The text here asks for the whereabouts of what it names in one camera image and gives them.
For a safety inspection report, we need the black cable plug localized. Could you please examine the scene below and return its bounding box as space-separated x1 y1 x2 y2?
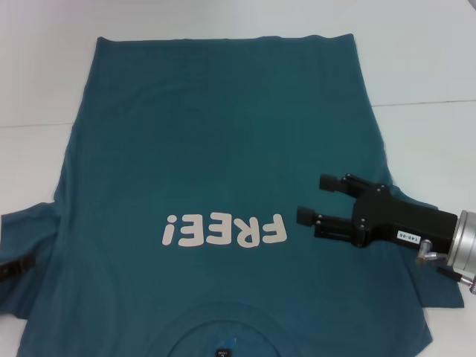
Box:
437 266 463 284

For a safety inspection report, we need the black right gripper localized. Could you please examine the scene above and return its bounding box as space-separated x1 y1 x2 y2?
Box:
297 172 458 254

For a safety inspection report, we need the silver angled cable connector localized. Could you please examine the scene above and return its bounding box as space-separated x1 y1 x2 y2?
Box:
416 239 439 266

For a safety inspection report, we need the teal t-shirt with FREE print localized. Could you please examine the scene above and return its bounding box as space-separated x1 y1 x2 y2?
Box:
0 33 466 357

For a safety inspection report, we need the silver straight cable connector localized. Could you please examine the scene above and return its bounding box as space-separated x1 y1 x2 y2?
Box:
459 274 476 298

